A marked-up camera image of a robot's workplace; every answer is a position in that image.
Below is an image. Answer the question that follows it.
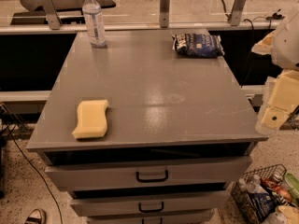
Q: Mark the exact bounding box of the right metal bracket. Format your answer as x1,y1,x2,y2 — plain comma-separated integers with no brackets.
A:
228,0,247,26

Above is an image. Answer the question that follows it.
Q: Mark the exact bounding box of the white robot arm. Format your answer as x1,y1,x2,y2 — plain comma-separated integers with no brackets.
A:
251,4,299,134

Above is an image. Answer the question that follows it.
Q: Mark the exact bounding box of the clear plastic water bottle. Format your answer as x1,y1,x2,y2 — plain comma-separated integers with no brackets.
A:
82,0,107,48

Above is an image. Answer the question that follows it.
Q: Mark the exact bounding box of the wire basket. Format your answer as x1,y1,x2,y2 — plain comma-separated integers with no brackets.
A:
232,164,298,224

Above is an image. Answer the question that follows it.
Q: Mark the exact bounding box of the sneaker shoe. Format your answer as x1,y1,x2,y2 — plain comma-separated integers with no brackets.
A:
23,209,47,224

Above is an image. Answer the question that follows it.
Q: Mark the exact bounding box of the grey drawer cabinet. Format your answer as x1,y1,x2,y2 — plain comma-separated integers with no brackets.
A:
27,30,263,224

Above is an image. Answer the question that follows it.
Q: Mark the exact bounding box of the bottle in basket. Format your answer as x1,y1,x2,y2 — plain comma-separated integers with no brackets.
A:
238,175,266,193

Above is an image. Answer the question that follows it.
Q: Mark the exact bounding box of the middle drawer black handle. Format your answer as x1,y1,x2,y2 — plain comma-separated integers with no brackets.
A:
138,202,164,213

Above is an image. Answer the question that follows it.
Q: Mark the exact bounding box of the middle metal bracket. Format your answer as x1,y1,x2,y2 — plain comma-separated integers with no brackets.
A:
159,0,170,28

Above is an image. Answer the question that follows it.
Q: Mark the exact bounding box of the yellow sponge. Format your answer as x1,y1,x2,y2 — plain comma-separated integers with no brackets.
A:
72,100,108,139

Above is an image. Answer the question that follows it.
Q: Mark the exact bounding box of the top drawer black handle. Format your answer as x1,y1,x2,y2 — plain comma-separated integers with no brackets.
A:
135,171,169,183

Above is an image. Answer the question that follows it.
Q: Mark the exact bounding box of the black cable on ledge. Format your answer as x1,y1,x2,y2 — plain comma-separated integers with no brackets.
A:
242,8,285,33

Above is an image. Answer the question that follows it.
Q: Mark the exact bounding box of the green can in basket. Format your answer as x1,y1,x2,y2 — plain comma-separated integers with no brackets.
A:
282,173,299,199

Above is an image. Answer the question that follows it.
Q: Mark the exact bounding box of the drawer black handle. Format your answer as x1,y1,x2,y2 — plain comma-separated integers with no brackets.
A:
138,202,164,213
135,171,169,183

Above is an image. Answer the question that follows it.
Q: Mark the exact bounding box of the blue chip bag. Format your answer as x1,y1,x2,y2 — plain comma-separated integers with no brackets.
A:
172,34,224,58

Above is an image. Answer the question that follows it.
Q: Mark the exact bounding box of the black floor cable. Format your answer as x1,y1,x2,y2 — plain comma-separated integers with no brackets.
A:
2,121,64,224

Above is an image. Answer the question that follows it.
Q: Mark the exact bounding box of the metal bracket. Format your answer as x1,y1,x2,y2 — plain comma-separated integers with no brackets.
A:
40,0,61,30
228,0,247,26
159,0,170,28

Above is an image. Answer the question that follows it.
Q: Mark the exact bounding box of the red snack bag in basket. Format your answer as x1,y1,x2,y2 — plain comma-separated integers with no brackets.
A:
261,177,292,202

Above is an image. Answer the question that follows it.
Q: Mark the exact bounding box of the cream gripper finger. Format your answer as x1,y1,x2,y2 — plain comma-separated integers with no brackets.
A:
251,31,275,55

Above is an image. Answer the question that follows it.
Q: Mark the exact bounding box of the blue bag in basket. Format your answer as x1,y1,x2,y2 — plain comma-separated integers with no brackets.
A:
249,193,276,221

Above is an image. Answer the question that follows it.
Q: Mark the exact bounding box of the left metal bracket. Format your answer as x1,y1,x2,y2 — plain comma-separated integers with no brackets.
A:
40,0,61,30

